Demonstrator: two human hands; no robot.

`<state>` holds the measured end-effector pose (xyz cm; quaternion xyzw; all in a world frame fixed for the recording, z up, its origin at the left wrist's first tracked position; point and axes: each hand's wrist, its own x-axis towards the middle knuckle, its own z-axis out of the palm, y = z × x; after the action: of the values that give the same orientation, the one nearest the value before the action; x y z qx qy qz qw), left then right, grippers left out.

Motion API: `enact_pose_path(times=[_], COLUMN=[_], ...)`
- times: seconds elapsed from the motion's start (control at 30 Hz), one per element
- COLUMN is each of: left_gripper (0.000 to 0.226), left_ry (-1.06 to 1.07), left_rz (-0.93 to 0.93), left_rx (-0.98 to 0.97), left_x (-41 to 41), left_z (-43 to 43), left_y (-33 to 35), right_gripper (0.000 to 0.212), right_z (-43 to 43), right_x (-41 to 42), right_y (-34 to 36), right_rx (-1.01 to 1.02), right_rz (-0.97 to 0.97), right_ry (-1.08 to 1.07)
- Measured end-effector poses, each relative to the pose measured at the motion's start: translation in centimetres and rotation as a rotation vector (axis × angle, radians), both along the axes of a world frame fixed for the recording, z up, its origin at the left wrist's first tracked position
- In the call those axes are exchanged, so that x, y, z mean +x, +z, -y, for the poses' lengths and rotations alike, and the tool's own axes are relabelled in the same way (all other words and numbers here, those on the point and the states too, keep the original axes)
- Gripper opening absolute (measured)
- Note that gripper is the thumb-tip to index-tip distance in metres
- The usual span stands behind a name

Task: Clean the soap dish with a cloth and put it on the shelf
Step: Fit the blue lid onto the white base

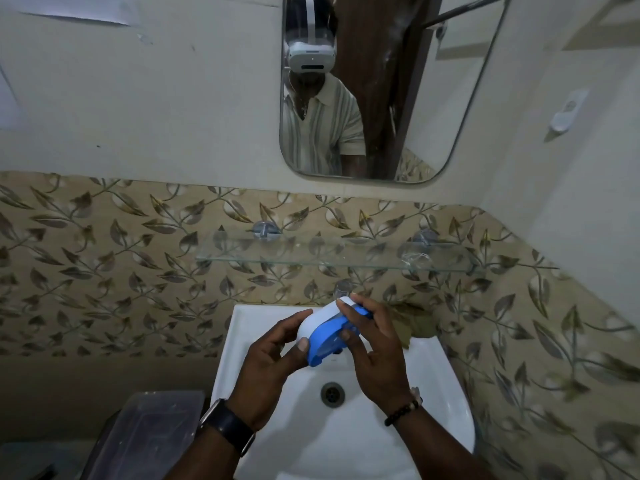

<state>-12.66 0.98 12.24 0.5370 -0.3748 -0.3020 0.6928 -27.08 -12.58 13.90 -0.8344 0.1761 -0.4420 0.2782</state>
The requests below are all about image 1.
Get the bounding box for person's left hand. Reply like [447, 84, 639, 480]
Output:
[227, 309, 315, 433]

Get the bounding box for person's right hand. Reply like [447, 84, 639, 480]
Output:
[335, 295, 417, 418]

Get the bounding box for blue and white alarm clock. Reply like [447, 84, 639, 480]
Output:
[280, 296, 375, 369]

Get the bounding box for person's right forearm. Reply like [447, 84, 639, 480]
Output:
[387, 402, 496, 480]

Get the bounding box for person's left forearm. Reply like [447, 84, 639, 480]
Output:
[165, 429, 247, 480]

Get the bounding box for metal sink drain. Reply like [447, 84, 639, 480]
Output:
[320, 382, 347, 409]

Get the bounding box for white ceramic sink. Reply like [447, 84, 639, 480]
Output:
[210, 304, 476, 480]

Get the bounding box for black wristwatch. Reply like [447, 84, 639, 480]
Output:
[199, 399, 257, 458]

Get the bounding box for clear plastic container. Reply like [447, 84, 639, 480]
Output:
[82, 391, 207, 480]

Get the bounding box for white paper sheet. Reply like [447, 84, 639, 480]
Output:
[17, 0, 138, 26]

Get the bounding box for dark beaded bracelet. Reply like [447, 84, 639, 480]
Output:
[384, 387, 425, 428]

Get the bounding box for glass wall shelf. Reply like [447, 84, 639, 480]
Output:
[195, 230, 488, 275]

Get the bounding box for rounded wall mirror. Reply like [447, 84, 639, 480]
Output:
[279, 0, 513, 185]

